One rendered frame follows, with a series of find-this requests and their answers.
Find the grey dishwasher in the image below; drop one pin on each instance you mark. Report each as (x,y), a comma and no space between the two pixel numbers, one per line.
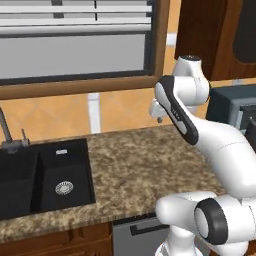
(140,243)

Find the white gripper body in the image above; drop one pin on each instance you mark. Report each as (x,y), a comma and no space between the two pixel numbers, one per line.
(156,109)

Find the dark grey microwave oven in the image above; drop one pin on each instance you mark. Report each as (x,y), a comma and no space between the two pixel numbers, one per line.
(230,103)

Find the dark brown wall cupboard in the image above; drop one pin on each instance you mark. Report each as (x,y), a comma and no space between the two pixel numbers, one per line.
(226,36)

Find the black double sink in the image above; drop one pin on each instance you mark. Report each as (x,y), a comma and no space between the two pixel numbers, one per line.
(63,166)

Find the window with white blinds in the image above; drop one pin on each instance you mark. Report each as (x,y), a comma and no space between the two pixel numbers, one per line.
(73,50)

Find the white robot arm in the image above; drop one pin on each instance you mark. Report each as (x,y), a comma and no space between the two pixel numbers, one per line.
(230,156)

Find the brown wooden base cupboard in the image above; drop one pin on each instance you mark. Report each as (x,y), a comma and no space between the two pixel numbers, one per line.
(50,241)

